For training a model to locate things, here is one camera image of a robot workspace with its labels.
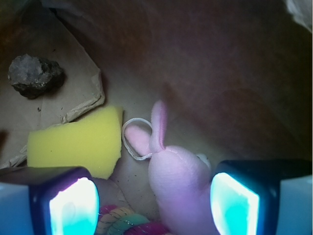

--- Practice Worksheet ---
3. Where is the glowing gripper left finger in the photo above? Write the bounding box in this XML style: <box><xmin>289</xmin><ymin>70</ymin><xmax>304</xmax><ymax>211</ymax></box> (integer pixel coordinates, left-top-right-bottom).
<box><xmin>0</xmin><ymin>167</ymin><xmax>99</xmax><ymax>235</ymax></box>

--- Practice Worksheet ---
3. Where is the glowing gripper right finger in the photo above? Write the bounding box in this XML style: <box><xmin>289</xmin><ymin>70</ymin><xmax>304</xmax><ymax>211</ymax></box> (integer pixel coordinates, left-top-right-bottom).
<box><xmin>210</xmin><ymin>160</ymin><xmax>313</xmax><ymax>235</ymax></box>

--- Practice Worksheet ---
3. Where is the pink plush bunny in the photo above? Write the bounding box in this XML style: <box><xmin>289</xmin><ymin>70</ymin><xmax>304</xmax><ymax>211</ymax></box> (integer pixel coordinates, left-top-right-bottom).
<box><xmin>123</xmin><ymin>101</ymin><xmax>218</xmax><ymax>235</ymax></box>

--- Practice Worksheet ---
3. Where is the yellow sponge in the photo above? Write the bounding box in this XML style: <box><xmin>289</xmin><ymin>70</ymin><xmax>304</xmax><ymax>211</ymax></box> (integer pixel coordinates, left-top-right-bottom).
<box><xmin>27</xmin><ymin>106</ymin><xmax>123</xmax><ymax>179</ymax></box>

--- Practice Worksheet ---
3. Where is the brown paper bag bin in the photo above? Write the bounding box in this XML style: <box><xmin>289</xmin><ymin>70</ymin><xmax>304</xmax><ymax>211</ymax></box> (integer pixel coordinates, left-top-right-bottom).
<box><xmin>0</xmin><ymin>0</ymin><xmax>313</xmax><ymax>235</ymax></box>

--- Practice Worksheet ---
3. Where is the brown grey rock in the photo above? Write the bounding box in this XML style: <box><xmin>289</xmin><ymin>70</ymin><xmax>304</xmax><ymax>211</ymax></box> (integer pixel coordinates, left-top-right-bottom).
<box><xmin>8</xmin><ymin>54</ymin><xmax>65</xmax><ymax>99</ymax></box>

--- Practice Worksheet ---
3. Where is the multicolour twisted rope toy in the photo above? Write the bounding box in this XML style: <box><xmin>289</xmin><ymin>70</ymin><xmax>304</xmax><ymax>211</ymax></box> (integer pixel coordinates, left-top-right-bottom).
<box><xmin>95</xmin><ymin>205</ymin><xmax>170</xmax><ymax>235</ymax></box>

